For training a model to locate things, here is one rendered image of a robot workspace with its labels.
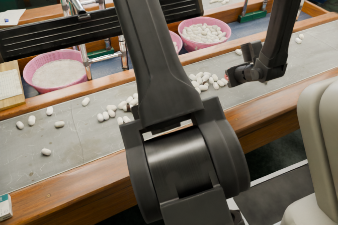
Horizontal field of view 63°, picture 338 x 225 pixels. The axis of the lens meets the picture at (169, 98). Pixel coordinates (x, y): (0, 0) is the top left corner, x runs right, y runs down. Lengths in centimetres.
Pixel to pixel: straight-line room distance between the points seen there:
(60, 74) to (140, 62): 99
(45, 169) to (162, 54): 72
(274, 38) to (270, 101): 36
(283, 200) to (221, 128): 29
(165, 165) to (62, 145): 75
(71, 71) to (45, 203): 61
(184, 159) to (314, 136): 12
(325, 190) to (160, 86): 18
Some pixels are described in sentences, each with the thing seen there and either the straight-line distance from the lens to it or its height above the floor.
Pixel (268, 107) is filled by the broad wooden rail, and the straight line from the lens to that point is 107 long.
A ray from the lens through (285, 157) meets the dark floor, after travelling 195.
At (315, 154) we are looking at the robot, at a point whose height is 127.
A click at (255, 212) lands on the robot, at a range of 50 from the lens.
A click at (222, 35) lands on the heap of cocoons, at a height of 74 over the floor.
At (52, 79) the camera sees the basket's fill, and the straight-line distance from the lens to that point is 125.
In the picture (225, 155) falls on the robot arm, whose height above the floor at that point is 128.
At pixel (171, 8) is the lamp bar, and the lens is 91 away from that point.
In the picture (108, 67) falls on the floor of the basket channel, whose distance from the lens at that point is 135.
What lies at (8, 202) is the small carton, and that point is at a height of 78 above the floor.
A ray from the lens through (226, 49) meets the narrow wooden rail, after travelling 133.
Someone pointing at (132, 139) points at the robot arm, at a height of 127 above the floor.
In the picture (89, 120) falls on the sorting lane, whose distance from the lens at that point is 102.
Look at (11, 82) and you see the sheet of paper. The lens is 122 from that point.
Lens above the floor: 148
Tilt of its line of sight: 44 degrees down
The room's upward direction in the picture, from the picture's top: 1 degrees clockwise
